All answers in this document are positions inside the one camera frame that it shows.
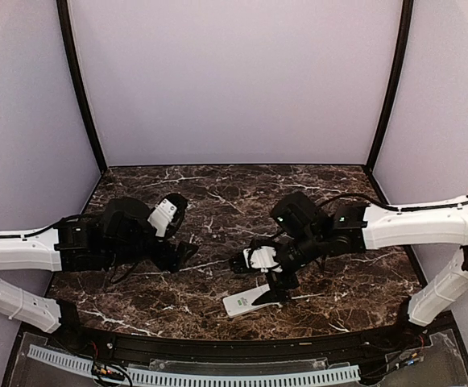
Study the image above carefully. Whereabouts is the white remote control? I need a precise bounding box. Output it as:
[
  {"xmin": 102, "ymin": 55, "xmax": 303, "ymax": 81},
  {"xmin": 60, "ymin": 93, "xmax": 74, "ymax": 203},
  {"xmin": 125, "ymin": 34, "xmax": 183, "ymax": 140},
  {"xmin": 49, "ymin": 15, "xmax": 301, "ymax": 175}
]
[{"xmin": 222, "ymin": 285, "xmax": 282, "ymax": 318}]

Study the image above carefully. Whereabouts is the right black frame post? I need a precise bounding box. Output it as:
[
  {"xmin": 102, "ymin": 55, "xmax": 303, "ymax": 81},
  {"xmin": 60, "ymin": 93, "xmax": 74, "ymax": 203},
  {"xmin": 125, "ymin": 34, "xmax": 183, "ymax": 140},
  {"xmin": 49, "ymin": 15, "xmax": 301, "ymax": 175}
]
[{"xmin": 365, "ymin": 0, "xmax": 414, "ymax": 174}]

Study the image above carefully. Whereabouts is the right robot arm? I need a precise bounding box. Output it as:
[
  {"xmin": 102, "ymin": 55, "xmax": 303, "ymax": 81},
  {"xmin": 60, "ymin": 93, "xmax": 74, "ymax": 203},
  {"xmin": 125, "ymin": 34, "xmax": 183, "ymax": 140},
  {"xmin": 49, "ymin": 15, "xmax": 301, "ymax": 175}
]
[{"xmin": 256, "ymin": 192, "xmax": 468, "ymax": 350}]

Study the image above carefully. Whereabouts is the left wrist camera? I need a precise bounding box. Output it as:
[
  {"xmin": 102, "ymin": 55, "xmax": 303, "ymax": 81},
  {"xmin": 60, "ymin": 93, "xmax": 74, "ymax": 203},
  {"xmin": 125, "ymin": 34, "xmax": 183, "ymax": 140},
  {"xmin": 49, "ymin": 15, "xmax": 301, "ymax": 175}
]
[{"xmin": 148, "ymin": 193, "xmax": 188, "ymax": 239}]

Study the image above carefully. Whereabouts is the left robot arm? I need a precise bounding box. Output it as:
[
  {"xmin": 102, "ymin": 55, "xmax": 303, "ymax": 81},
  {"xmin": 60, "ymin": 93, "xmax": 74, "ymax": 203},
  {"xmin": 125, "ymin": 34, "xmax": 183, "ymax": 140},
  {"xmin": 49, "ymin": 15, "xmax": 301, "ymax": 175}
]
[{"xmin": 0, "ymin": 193, "xmax": 198, "ymax": 352}]

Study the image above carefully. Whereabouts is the black frame post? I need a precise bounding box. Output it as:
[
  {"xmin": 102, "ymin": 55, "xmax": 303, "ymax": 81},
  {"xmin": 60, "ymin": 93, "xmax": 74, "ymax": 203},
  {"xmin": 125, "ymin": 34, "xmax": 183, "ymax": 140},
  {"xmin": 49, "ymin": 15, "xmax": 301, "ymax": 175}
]
[
  {"xmin": 56, "ymin": 0, "xmax": 108, "ymax": 175},
  {"xmin": 365, "ymin": 0, "xmax": 414, "ymax": 174}
]

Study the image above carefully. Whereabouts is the left black frame post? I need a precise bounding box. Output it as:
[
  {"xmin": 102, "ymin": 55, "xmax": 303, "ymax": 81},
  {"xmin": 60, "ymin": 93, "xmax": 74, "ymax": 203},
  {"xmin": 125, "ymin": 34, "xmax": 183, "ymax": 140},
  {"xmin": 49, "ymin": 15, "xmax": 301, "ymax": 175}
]
[{"xmin": 56, "ymin": 0, "xmax": 108, "ymax": 175}]

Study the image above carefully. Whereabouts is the black front rail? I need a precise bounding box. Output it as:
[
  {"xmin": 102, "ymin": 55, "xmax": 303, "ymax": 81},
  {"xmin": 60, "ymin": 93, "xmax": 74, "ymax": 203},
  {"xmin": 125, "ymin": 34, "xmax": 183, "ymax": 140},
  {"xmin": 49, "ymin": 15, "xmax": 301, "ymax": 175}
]
[{"xmin": 80, "ymin": 326, "xmax": 394, "ymax": 363}]

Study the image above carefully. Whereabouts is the white slotted cable duct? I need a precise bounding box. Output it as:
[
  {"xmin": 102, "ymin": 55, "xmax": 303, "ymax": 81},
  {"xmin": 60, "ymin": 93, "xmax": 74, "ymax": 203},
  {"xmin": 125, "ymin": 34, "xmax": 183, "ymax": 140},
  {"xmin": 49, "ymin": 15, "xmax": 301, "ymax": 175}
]
[{"xmin": 27, "ymin": 344, "xmax": 360, "ymax": 386}]

